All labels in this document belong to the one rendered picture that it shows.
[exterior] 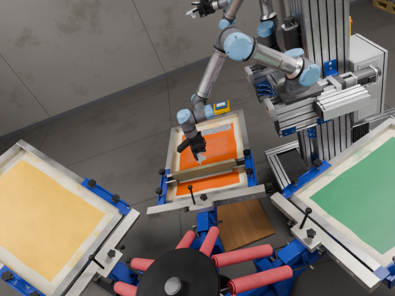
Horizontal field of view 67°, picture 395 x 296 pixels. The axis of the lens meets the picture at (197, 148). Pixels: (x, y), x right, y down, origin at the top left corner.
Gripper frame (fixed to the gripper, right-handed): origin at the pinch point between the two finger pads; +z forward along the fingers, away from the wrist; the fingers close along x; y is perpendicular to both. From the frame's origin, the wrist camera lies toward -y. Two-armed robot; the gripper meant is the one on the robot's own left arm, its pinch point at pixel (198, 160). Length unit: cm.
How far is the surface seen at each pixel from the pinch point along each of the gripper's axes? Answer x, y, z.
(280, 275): -74, 33, 2
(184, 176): -0.8, -12.5, 9.7
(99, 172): 149, -179, 114
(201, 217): -35.6, -0.6, 7.9
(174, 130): 57, -26, 13
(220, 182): -6.1, 8.3, 16.3
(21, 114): 335, -386, 83
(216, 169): -1.0, 7.8, 9.2
